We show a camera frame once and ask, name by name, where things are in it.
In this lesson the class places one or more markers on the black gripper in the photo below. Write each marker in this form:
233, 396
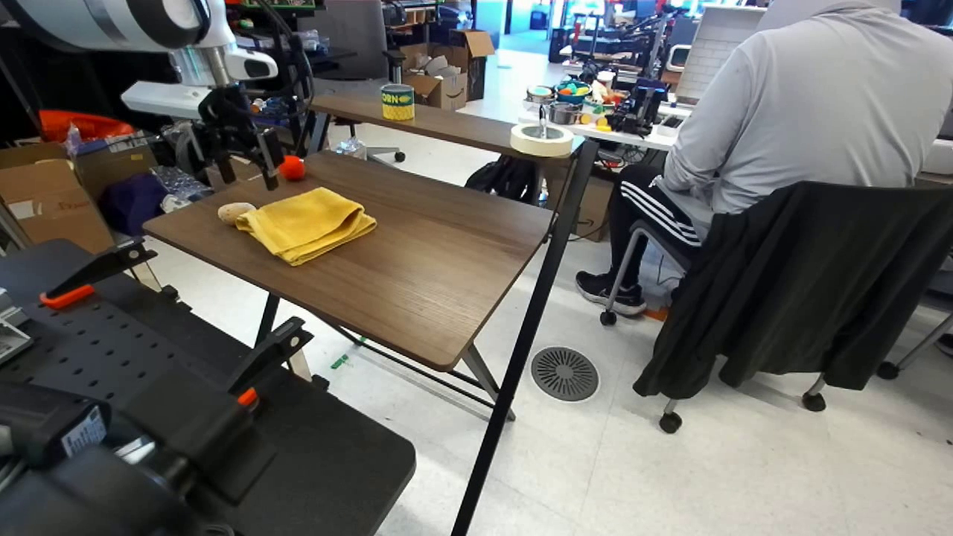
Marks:
231, 118

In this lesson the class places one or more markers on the yellow towel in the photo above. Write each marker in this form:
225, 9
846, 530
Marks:
301, 228

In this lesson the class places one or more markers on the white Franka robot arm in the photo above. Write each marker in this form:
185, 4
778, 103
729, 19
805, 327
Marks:
99, 21

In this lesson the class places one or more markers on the green yellow round tin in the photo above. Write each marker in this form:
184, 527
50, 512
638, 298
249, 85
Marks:
398, 103

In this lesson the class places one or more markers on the round floor drain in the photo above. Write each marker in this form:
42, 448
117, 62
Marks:
563, 374

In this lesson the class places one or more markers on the dark blue bag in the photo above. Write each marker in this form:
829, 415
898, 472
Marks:
135, 202

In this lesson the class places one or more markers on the orange red fabric bundle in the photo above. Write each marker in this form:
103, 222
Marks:
85, 125

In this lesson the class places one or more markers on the large brown cardboard box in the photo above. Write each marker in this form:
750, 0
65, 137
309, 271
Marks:
50, 202

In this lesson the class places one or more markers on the long grey desk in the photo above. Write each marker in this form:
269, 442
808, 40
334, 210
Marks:
447, 123

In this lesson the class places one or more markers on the open cardboard box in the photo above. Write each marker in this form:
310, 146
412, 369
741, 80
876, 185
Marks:
443, 76

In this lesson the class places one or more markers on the black backpack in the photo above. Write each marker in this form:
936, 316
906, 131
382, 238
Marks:
502, 179

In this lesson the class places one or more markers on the white tape roll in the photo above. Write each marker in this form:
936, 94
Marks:
540, 137

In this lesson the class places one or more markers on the black slanted pole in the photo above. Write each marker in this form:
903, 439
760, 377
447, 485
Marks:
523, 338

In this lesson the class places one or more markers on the white screen panel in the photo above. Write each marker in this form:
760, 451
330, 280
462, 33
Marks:
717, 48

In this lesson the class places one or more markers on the black swivel chair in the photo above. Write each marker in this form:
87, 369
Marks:
671, 421

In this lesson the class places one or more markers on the person in grey hoodie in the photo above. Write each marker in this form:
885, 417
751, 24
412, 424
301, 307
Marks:
814, 107

